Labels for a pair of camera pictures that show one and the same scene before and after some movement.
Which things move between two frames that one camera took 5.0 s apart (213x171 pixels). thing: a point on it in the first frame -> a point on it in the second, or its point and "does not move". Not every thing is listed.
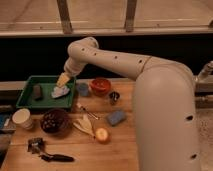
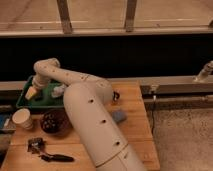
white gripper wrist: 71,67 -> 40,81
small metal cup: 114,96 does not move
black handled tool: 37,145 does not move
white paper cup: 22,117 does not move
